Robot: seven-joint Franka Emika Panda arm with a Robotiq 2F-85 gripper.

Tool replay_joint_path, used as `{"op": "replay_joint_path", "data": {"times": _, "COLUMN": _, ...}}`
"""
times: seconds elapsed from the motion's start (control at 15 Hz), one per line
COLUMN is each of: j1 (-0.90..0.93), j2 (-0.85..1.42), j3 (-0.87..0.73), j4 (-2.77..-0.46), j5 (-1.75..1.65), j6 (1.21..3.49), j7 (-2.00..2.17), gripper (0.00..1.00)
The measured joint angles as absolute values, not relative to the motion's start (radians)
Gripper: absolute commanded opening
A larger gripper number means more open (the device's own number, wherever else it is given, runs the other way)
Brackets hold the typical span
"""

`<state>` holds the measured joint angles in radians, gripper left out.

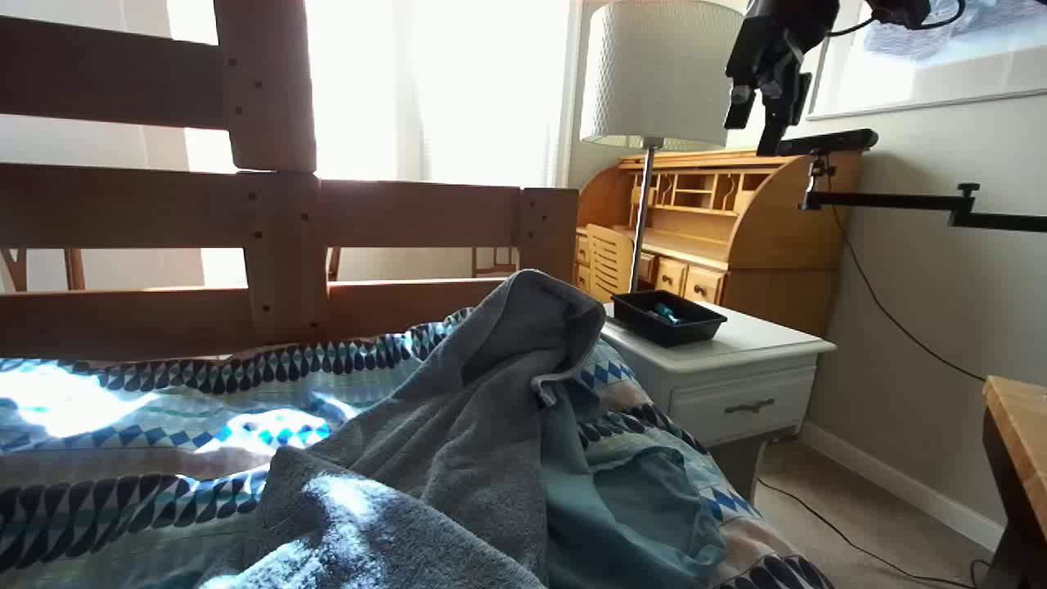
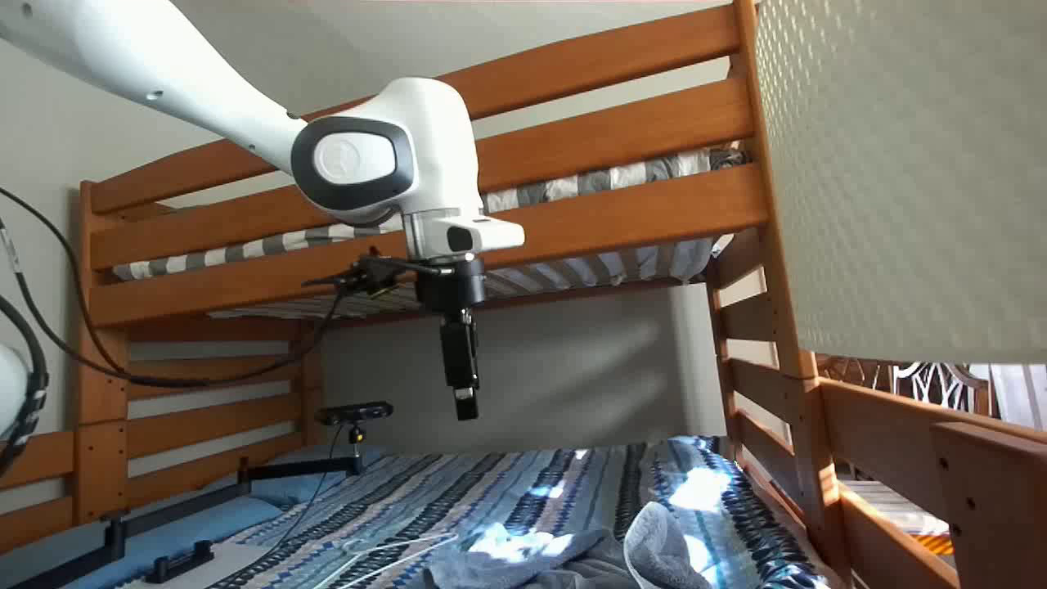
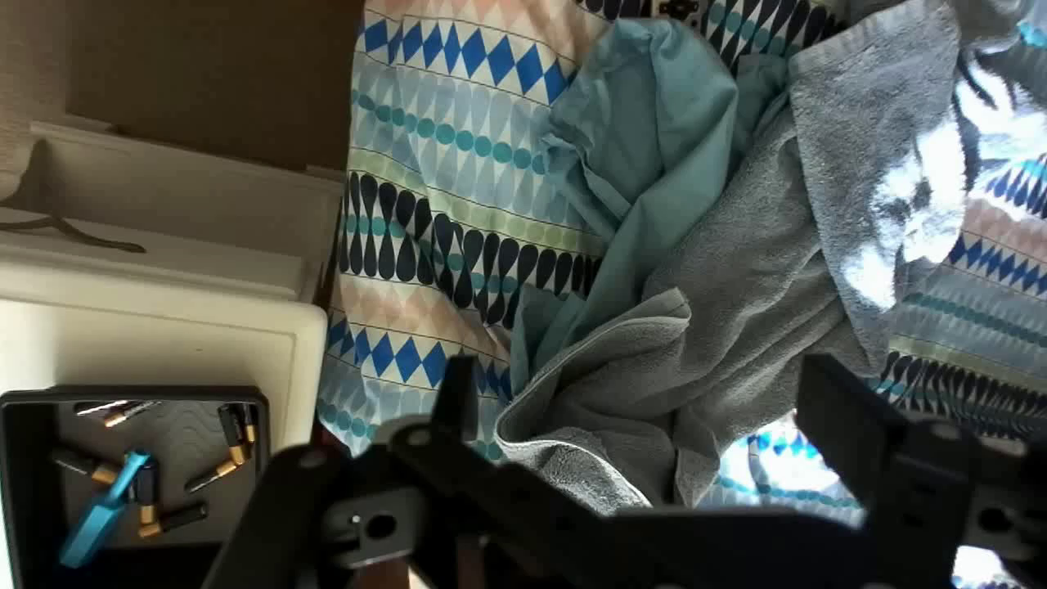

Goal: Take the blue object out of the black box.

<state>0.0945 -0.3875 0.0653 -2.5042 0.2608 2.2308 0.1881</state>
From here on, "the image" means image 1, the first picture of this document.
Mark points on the wooden bunk bed frame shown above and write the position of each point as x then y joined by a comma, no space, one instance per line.
273,216

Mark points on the metal lamp pole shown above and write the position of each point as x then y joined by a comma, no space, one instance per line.
643,216

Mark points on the grey hooded sweatshirt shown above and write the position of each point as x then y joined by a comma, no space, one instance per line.
458,437

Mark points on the white lamp shade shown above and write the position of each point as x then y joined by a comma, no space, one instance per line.
656,69

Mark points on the white window curtain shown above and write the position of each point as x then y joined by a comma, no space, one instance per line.
436,88

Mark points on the black shallow box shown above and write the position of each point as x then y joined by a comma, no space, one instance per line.
668,318

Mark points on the blue patterned blanket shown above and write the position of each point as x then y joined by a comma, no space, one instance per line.
131,437

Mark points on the wooden table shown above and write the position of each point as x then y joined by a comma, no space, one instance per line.
1018,471

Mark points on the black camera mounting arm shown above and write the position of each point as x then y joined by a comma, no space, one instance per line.
926,204

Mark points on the white framed picture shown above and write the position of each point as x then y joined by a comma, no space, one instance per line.
935,54

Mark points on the black stereo camera bar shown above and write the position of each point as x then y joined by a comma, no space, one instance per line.
835,138

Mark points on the white nightstand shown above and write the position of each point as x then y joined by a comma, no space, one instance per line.
729,379

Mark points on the white baseboard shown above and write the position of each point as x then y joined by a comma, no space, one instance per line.
904,487

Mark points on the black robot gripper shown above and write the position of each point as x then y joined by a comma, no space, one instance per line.
793,26

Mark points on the wooden roll-top desk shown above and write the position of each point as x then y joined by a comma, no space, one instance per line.
741,232

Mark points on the teal fabric sheet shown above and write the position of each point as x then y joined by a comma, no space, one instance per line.
631,511

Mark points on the blue plastic tube object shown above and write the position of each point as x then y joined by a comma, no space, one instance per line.
661,312

